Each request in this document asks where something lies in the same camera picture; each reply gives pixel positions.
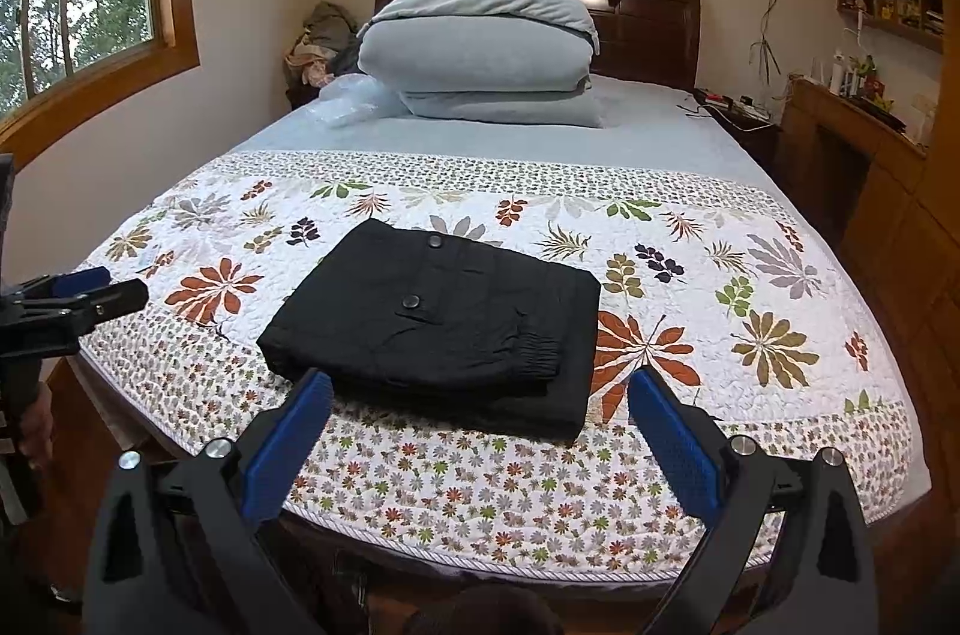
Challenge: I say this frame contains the black pants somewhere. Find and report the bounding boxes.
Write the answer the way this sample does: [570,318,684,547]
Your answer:
[257,221,601,443]

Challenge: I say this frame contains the person's left hand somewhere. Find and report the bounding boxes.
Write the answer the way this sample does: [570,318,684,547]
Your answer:
[20,381,53,470]

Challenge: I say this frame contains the floral quilted bedspread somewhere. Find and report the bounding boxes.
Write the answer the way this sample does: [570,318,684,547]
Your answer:
[80,151,931,585]

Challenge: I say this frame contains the wooden framed side window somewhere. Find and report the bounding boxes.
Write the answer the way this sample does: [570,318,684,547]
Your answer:
[2,0,200,167]

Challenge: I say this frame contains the clear plastic bag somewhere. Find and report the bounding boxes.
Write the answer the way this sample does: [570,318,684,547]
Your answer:
[309,73,410,128]

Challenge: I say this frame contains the pile of clothes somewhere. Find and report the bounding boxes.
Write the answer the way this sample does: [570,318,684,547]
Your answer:
[283,2,359,109]

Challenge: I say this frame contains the wooden side cabinet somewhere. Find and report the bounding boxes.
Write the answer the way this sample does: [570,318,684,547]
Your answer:
[771,74,960,336]

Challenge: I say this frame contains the dark nightstand with clutter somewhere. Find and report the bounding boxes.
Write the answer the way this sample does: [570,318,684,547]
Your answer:
[693,88,779,170]

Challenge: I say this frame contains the light blue bed sheet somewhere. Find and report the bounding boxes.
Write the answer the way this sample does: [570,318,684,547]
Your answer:
[239,76,773,188]

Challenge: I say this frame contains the folded grey duvet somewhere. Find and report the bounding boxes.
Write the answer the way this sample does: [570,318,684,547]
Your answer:
[358,0,602,128]

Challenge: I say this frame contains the dark wooden headboard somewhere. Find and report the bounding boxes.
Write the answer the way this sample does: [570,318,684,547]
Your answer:
[374,0,701,91]

